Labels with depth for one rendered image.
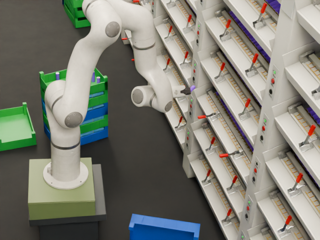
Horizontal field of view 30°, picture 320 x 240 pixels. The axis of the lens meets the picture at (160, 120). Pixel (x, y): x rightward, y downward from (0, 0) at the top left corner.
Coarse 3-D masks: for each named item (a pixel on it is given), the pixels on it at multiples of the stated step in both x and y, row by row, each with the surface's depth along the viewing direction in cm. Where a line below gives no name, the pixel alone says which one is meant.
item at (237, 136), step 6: (210, 90) 276; (210, 96) 273; (216, 102) 269; (222, 114) 262; (228, 120) 259; (228, 126) 258; (234, 132) 252; (240, 138) 249; (234, 144) 250; (240, 144) 247; (246, 150) 243; (246, 156) 243
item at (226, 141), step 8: (200, 88) 276; (208, 88) 278; (200, 96) 279; (216, 96) 276; (200, 104) 275; (208, 104) 273; (208, 112) 270; (208, 120) 272; (216, 120) 264; (216, 128) 261; (224, 128) 259; (224, 136) 256; (240, 136) 253; (224, 144) 253; (232, 144) 251; (232, 160) 246; (240, 160) 244; (240, 168) 241; (248, 168) 239; (240, 176) 242; (248, 176) 231
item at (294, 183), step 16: (288, 144) 212; (272, 160) 214; (288, 160) 212; (272, 176) 212; (288, 176) 207; (304, 176) 202; (288, 192) 201; (304, 192) 199; (304, 208) 195; (304, 224) 192
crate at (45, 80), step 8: (40, 72) 310; (64, 72) 319; (96, 72) 322; (40, 80) 312; (48, 80) 316; (64, 80) 319; (96, 80) 321; (104, 80) 310; (96, 88) 310; (104, 88) 313
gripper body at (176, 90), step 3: (171, 87) 253; (174, 87) 254; (177, 87) 255; (180, 87) 256; (183, 87) 258; (174, 90) 253; (177, 90) 254; (174, 93) 254; (177, 93) 255; (180, 93) 256; (174, 96) 254; (177, 96) 255; (180, 96) 256; (183, 96) 258
